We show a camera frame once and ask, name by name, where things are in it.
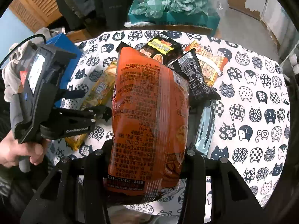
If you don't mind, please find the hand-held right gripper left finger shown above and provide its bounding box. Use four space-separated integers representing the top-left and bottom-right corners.
22 140 113 224

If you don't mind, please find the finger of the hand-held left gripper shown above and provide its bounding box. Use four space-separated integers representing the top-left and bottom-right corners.
59 89 87 99
77 106 112 123

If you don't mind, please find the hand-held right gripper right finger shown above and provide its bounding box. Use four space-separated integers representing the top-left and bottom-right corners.
180 145 264 224

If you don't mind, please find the long yellow snack packet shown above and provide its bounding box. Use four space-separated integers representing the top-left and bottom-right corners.
64 59 118 151

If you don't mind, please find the blue-rimmed cardboard box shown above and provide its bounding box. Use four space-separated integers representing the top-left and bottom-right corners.
45 33 83 108

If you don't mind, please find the large orange chip bag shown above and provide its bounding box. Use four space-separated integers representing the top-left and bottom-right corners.
106 47 191 204

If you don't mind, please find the person's left hand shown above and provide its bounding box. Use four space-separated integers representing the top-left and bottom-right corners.
0 128 45 168

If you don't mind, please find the light blue snack packet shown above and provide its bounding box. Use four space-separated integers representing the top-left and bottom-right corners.
194 99 216 155

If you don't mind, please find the grey cloth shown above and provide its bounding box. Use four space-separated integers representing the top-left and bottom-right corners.
35 27 68 40

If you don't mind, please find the cat-print tablecloth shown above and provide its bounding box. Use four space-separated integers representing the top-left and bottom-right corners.
47 29 291 217

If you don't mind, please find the wooden louvre door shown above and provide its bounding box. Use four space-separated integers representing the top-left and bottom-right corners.
8 0 63 33

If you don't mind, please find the black and yellow snack packet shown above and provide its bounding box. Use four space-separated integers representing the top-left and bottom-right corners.
115 31 183 67

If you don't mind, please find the grey-blue hanging jacket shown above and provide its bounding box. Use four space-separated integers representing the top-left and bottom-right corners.
50 0 94 31

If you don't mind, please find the black hanging coat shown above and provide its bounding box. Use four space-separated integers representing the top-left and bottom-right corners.
90 0 141 26

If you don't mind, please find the orange waffle snack packet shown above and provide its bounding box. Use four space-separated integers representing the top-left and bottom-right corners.
183 40 228 88

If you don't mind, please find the heap of teal plastic bags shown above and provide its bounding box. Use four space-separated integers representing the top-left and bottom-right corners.
131 0 208 19

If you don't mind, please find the black cable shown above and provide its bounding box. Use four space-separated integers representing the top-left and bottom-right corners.
0 35 47 68

